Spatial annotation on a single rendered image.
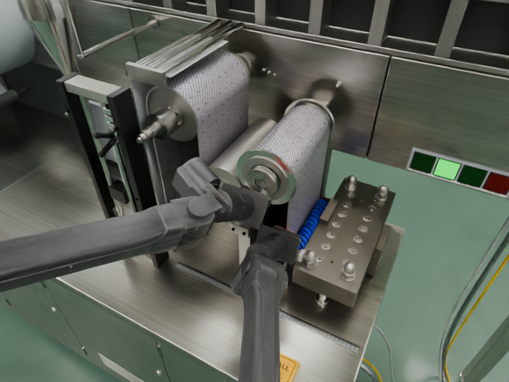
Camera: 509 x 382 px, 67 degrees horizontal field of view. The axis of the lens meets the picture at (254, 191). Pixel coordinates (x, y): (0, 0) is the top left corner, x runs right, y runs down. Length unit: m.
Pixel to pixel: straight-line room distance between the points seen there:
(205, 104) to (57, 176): 0.83
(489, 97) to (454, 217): 1.89
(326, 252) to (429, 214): 1.84
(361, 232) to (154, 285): 0.58
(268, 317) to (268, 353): 0.07
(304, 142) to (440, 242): 1.85
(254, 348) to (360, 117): 0.69
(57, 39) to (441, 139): 1.04
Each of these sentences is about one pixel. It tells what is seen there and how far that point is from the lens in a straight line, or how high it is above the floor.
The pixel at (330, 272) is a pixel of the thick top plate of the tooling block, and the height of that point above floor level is 1.03.
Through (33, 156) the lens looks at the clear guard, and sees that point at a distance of 1.64.
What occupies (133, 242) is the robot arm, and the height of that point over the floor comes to 1.39.
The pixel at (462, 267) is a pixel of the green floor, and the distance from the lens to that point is 2.56.
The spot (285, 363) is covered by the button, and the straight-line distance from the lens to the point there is 0.96.
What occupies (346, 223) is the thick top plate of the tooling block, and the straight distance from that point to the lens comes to 1.09.
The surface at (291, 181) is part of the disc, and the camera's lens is 0.83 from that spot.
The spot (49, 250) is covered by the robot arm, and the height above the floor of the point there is 1.42.
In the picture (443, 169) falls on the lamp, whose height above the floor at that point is 1.18.
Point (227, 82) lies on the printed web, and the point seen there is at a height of 1.37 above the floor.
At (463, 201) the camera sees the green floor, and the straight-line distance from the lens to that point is 2.99.
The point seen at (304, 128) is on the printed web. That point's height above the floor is 1.31.
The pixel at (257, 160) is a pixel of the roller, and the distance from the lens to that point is 0.83.
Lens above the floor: 1.79
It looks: 41 degrees down
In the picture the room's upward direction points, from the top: straight up
